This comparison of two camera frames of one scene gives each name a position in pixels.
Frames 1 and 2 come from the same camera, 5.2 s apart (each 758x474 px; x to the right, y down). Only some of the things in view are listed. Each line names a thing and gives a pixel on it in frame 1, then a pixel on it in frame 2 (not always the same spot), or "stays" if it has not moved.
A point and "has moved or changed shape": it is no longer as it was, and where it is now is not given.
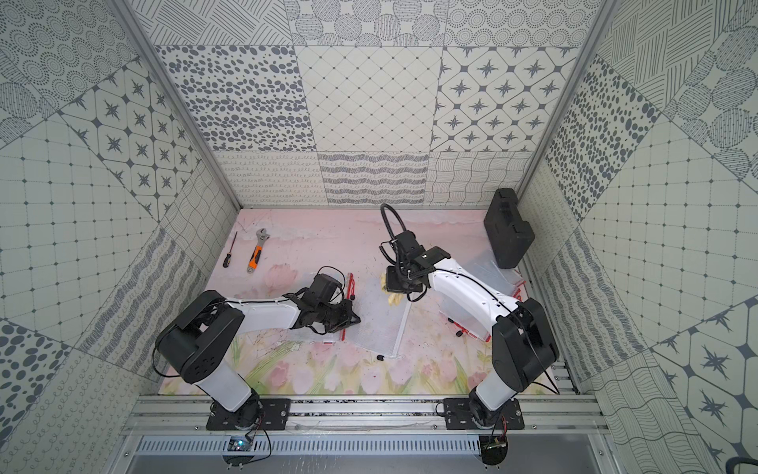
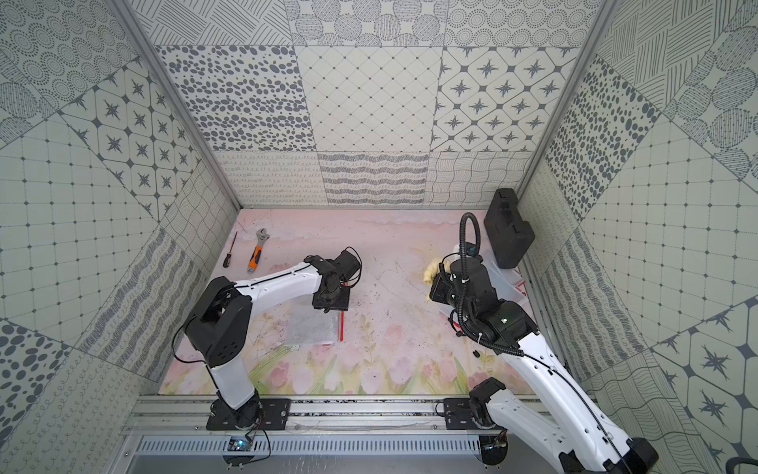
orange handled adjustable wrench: [262, 236] stays
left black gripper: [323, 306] to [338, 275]
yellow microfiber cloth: [394, 297] has moved or changed shape
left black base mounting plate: [255, 415] stays
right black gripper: [389, 277] to [441, 281]
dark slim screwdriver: [228, 256] stays
